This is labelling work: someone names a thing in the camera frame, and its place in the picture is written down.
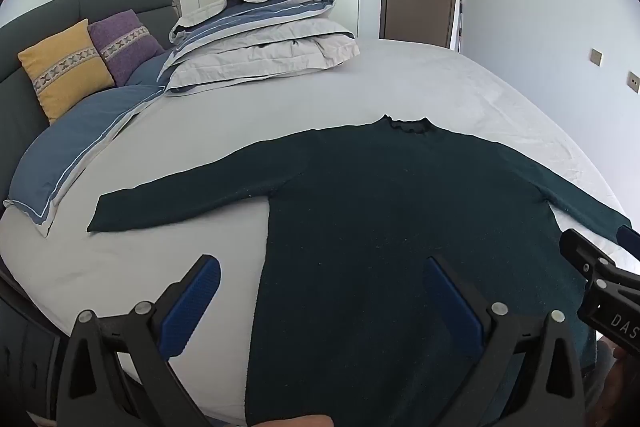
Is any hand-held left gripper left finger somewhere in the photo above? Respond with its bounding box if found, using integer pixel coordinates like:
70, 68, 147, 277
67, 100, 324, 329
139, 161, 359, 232
59, 254, 222, 427

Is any yellow patterned cushion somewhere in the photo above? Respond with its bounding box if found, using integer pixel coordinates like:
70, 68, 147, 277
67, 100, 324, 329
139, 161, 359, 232
17, 19, 116, 125

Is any dark green padded headboard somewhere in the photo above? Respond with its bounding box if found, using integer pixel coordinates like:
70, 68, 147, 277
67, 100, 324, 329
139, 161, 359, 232
0, 0, 182, 202

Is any purple patterned cushion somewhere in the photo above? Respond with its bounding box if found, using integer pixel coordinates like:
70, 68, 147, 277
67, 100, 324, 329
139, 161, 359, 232
87, 9, 166, 88

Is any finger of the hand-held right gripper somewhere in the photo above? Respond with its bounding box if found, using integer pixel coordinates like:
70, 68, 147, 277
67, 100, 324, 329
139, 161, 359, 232
559, 229, 617, 290
617, 224, 640, 259

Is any bed with white sheet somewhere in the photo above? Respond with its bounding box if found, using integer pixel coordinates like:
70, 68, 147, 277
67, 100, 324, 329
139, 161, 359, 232
0, 36, 637, 425

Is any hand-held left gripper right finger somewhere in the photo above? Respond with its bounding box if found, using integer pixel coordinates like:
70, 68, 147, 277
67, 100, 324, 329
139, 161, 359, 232
422, 257, 586, 427

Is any dark green sweater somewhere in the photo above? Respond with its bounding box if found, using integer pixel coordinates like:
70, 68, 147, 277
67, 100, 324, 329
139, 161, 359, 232
86, 114, 633, 427

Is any folded beige blue duvet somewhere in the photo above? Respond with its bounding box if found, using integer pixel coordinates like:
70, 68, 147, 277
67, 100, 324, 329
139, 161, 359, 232
169, 0, 337, 55

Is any large blue pillow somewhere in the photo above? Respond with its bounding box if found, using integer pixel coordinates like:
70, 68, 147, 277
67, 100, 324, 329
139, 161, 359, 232
4, 83, 168, 239

